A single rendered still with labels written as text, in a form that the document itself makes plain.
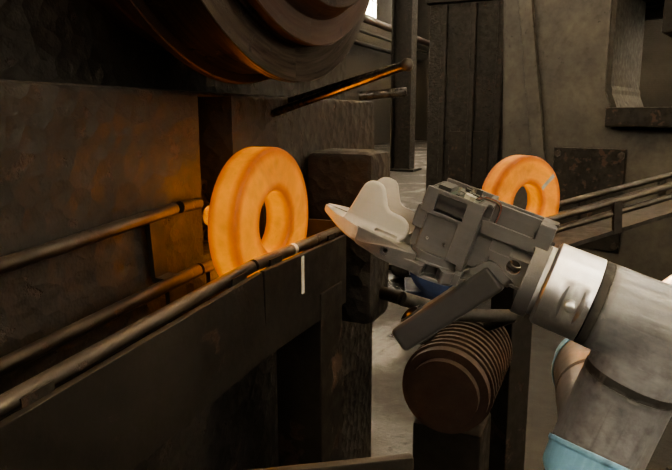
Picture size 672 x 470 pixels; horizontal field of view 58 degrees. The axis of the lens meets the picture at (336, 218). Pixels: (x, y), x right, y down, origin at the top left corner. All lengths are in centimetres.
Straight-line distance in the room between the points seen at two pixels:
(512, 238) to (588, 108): 270
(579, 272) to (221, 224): 32
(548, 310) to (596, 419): 9
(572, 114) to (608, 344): 274
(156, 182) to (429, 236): 26
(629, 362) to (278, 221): 37
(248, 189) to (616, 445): 38
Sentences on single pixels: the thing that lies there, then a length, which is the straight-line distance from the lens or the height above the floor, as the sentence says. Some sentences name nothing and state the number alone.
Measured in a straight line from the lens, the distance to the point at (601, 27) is 323.
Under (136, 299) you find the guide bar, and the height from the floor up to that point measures 70.
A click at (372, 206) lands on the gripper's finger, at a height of 76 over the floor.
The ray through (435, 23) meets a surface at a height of 154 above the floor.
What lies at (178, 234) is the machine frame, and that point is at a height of 73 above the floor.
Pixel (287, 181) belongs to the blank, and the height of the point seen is 78.
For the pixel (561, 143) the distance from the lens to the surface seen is 326.
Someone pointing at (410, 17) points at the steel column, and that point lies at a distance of 960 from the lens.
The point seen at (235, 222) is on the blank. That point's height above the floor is 75.
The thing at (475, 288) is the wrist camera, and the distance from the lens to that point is 55.
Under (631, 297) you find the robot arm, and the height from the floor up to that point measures 71.
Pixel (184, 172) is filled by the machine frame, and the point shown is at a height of 79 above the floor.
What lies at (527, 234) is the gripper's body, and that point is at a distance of 55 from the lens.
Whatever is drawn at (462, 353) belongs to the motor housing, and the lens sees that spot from 86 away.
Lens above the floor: 85
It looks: 10 degrees down
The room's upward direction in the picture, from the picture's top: straight up
